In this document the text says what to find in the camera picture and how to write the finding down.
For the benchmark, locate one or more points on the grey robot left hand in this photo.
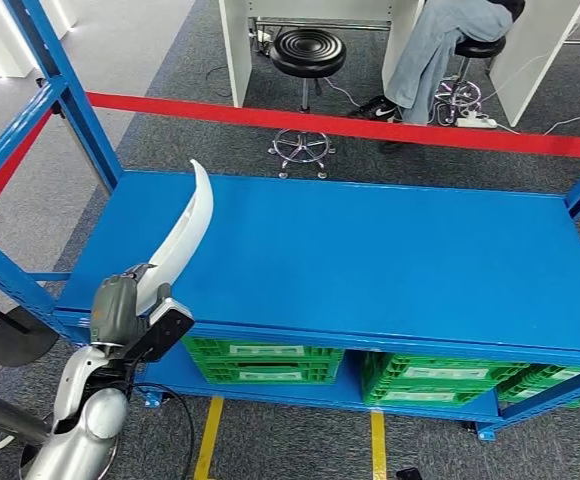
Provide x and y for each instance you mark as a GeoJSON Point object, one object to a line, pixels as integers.
{"type": "Point", "coordinates": [115, 311]}

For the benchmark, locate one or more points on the white curved plastic part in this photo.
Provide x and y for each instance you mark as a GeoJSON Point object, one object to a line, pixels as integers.
{"type": "Point", "coordinates": [185, 225]}

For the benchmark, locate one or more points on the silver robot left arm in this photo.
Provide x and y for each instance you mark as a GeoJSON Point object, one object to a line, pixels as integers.
{"type": "Point", "coordinates": [90, 424]}

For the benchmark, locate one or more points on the blue metal shelf rack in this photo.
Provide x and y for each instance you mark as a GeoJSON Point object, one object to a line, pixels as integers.
{"type": "Point", "coordinates": [345, 252]}

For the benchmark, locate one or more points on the black stanchion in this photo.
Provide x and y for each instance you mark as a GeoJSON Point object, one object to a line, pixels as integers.
{"type": "Point", "coordinates": [20, 338]}

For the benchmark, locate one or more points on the green plastic crate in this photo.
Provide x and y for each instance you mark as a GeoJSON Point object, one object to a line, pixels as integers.
{"type": "Point", "coordinates": [534, 383]}
{"type": "Point", "coordinates": [420, 397]}
{"type": "Point", "coordinates": [262, 350]}
{"type": "Point", "coordinates": [440, 372]}
{"type": "Point", "coordinates": [270, 375]}

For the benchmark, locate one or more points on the black round stool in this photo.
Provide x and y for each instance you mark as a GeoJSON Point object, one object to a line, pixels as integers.
{"type": "Point", "coordinates": [477, 48]}
{"type": "Point", "coordinates": [307, 54]}

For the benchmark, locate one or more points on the person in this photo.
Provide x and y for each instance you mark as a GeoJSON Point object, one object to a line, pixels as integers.
{"type": "Point", "coordinates": [435, 53]}

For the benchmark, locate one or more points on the white power strip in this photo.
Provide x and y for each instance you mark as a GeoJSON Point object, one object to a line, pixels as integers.
{"type": "Point", "coordinates": [475, 122]}

